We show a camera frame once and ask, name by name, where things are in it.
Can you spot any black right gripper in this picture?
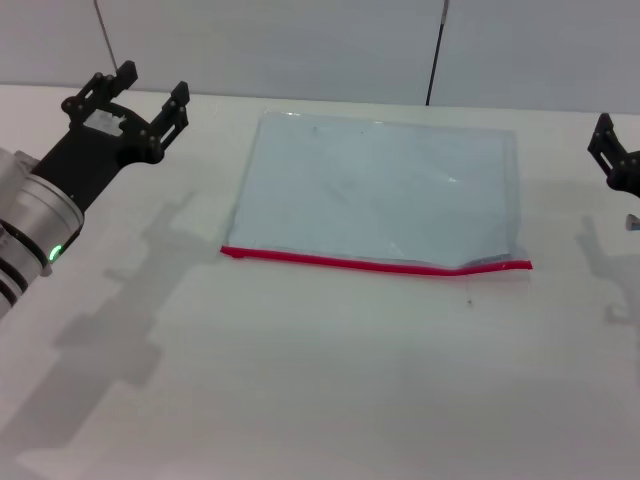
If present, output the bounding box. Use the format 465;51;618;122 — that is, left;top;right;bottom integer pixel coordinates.
586;112;640;200

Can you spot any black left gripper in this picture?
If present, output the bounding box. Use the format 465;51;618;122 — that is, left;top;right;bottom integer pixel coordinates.
29;59;192;214

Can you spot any clear red-zip document bag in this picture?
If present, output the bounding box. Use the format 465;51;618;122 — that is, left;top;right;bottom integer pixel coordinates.
219;108;534;277

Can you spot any light blue paper sheet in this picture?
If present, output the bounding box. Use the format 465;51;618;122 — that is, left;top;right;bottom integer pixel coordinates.
227;110;512;263

